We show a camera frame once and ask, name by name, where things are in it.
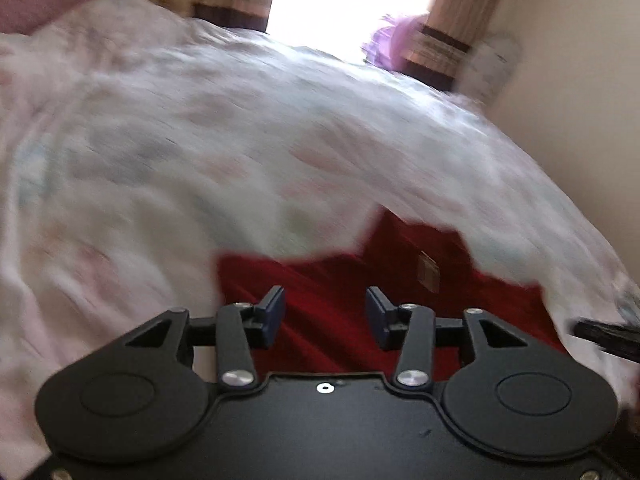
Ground white floral blanket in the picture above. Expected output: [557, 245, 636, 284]
[0, 0, 640, 461]

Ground purple cloth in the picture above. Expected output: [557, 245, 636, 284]
[361, 12, 431, 68]

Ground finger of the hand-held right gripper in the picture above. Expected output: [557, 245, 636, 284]
[570, 316, 640, 361]

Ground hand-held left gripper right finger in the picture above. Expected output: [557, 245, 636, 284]
[365, 287, 530, 391]

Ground red shirt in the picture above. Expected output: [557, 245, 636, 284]
[216, 209, 568, 383]

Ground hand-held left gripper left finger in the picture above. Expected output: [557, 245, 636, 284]
[122, 286, 287, 393]

